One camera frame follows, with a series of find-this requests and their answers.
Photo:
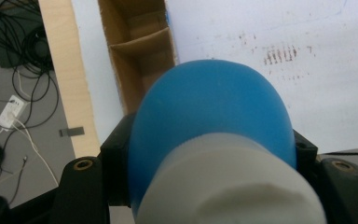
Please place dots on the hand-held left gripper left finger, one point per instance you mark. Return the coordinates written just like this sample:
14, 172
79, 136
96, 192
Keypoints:
116, 161

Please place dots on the grey tape strip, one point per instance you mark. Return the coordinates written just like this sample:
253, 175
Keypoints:
71, 132

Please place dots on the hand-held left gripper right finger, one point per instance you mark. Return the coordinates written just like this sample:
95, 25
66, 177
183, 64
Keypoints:
306, 152

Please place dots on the blue cardboard box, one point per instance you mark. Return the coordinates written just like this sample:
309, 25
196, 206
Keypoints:
136, 56

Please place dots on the blue bottle with white cap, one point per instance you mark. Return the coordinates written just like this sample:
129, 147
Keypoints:
211, 124

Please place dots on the white power adapter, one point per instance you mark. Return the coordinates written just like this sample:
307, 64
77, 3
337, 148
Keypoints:
11, 112

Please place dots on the white paper sheet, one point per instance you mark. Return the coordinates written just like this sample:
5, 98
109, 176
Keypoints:
292, 93

